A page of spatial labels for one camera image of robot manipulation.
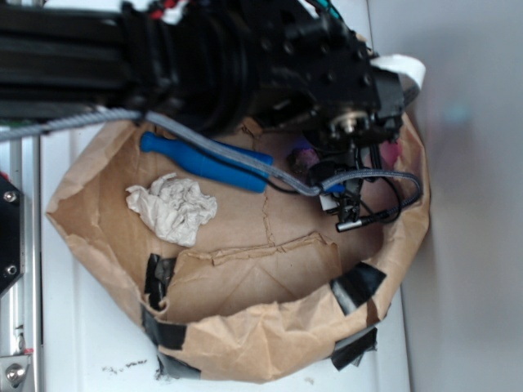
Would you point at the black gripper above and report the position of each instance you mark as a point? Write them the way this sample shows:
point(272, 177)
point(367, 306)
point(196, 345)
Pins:
point(315, 76)

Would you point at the brown grey rock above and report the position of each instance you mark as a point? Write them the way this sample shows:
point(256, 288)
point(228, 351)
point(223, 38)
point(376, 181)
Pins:
point(301, 160)

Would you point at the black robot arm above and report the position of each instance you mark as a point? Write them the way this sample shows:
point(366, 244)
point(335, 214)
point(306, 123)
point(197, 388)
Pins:
point(59, 66)

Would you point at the white tape roll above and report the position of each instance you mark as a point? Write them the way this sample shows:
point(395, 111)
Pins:
point(410, 70)

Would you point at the blue plastic bottle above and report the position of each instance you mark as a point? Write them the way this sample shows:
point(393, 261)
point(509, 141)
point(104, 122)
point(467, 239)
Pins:
point(205, 164)

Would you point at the crumpled white paper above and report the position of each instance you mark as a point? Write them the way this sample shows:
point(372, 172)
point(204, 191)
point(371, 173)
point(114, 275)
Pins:
point(173, 208)

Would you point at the black tape bottom right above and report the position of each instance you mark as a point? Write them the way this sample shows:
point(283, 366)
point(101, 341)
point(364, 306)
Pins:
point(352, 290)

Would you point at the brown paper bag bin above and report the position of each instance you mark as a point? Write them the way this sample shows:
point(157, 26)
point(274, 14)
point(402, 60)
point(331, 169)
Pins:
point(254, 290)

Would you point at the black tape bottom left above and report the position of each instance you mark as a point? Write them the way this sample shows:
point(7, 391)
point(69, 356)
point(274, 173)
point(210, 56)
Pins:
point(159, 273)

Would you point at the black mounting bracket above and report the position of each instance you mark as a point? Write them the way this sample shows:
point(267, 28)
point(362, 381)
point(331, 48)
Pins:
point(12, 220)

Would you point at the aluminium frame rail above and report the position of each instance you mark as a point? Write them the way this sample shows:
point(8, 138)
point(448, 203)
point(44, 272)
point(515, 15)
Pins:
point(21, 305)

